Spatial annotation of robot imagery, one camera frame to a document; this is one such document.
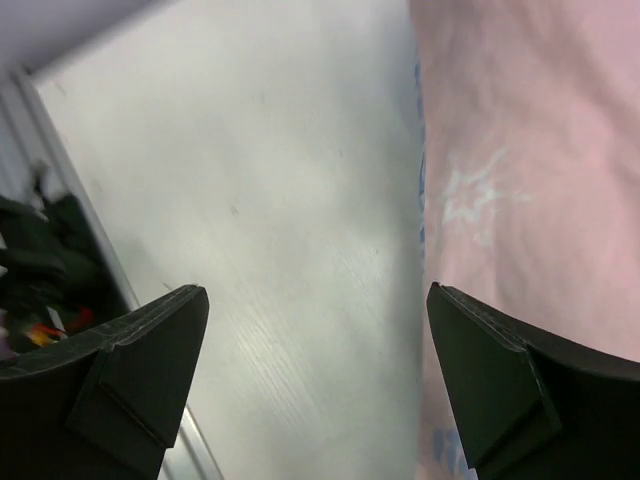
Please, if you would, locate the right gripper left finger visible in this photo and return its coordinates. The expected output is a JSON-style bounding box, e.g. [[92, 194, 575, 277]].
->
[[1, 285, 209, 479]]

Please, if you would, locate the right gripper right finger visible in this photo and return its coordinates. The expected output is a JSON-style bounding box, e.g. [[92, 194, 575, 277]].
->
[[426, 283, 639, 479]]

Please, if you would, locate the blue pink printed pillowcase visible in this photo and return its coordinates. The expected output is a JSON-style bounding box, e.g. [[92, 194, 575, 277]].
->
[[410, 1, 639, 479]]

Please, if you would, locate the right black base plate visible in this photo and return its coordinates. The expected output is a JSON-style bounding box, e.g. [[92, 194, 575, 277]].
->
[[1, 194, 130, 361]]

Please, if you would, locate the right side aluminium rail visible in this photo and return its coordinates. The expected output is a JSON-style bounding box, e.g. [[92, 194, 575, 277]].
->
[[1, 70, 221, 479]]

